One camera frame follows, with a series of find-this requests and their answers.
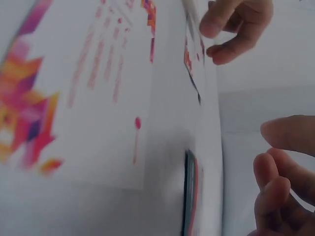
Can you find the person's left hand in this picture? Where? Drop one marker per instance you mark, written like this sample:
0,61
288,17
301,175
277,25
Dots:
248,22

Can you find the person's right hand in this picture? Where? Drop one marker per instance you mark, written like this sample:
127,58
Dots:
290,196

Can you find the person's left fingers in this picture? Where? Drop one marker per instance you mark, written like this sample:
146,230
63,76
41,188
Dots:
221,24

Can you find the white printed paper sheet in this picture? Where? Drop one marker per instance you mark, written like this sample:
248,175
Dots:
209,118

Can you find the colourful patterned paper sheet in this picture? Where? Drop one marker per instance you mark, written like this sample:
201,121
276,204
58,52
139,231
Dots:
81,98

